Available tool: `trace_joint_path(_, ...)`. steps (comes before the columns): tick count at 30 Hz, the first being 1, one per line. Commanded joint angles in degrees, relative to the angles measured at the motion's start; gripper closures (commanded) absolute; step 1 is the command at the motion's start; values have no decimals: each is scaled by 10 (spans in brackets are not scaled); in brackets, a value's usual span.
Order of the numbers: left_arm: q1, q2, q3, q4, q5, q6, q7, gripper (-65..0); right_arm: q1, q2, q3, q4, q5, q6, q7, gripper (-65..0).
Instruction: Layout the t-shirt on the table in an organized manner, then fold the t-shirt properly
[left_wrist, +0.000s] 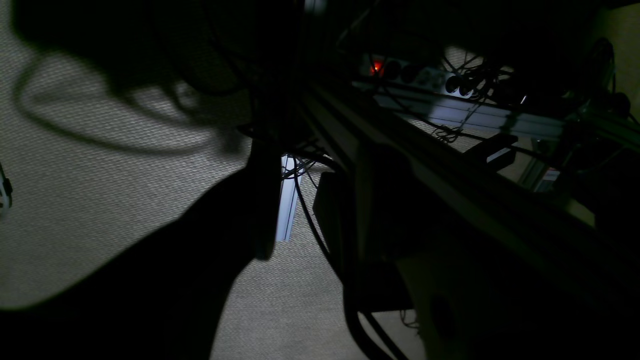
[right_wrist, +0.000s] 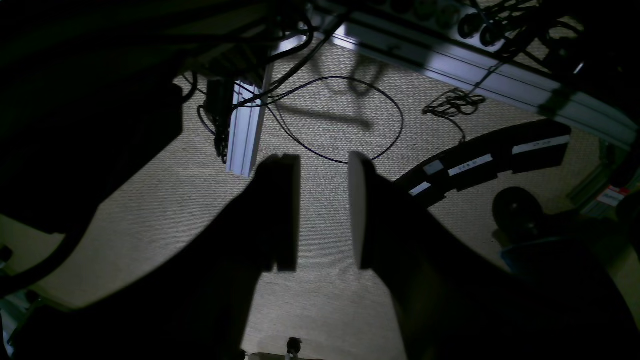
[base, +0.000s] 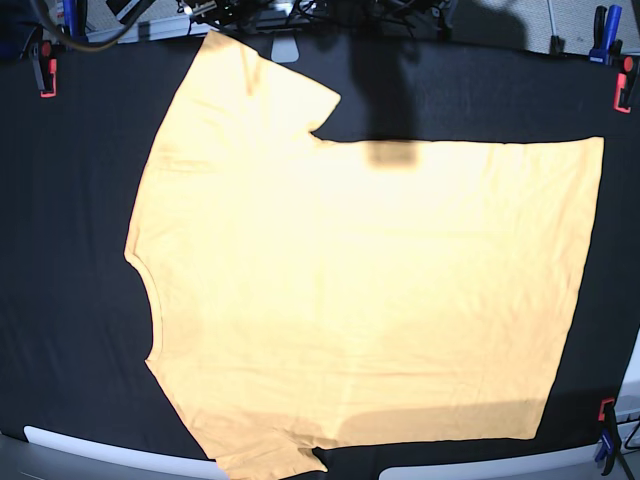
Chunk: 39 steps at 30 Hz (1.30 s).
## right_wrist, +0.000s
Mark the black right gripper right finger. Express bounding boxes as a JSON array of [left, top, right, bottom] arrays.
[[348, 152, 431, 271]]

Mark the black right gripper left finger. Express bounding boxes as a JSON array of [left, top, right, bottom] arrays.
[[210, 153, 301, 272]]

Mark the black caster wheel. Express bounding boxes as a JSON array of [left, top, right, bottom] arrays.
[[492, 187, 545, 244]]

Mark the black loop cable on floor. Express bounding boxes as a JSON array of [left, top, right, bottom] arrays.
[[267, 76, 405, 165]]

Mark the aluminium frame post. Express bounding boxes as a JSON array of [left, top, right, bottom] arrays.
[[226, 64, 274, 178]]

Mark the bundled black cable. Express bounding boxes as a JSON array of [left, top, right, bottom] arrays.
[[422, 87, 487, 143]]

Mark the black curved labelled bracket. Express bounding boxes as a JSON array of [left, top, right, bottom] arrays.
[[394, 119, 572, 208]]

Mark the aluminium frame rail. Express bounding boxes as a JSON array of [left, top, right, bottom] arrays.
[[313, 0, 639, 150]]

